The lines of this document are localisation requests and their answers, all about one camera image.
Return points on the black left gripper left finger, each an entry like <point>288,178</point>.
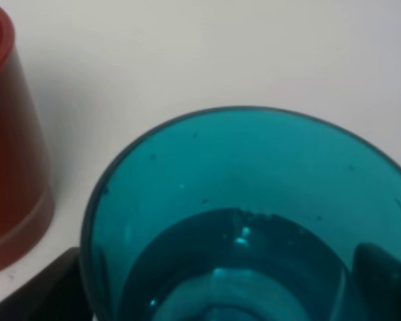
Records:
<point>56,293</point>

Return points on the red plastic cup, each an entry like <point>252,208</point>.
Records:
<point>26,203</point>

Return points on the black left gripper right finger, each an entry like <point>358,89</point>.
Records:
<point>378,276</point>

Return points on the teal translucent cup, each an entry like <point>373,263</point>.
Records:
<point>238,213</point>

